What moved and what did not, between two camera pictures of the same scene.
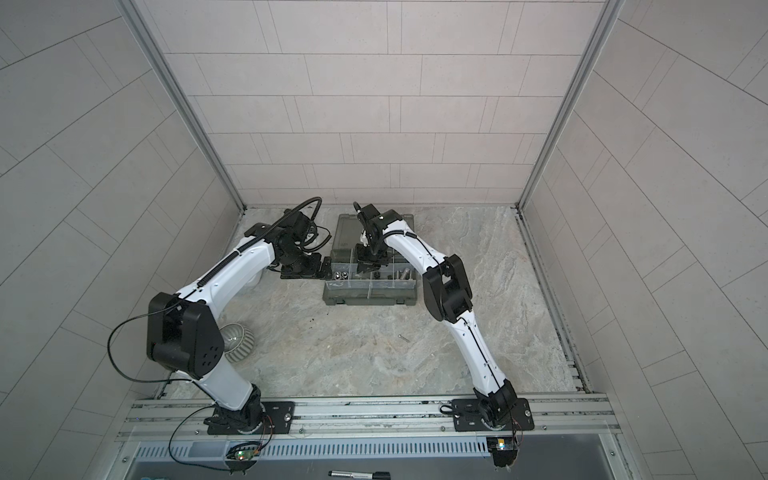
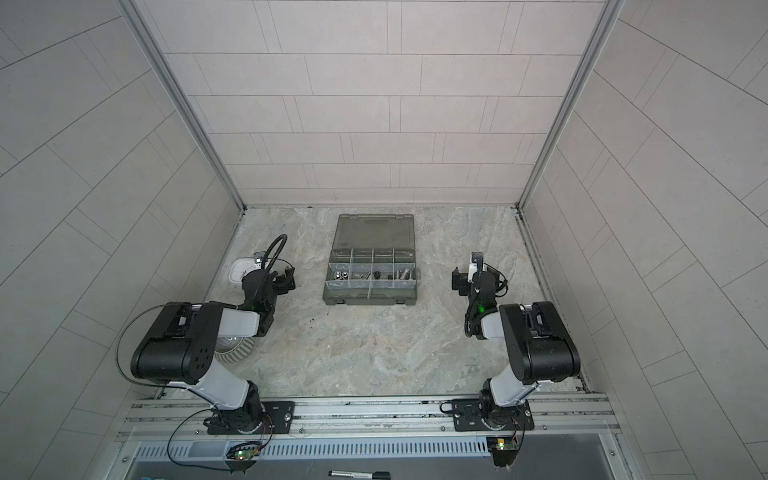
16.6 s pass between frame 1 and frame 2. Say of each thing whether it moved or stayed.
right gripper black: moved
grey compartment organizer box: stayed
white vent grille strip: stayed
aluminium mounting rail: stayed
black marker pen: stayed
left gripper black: moved
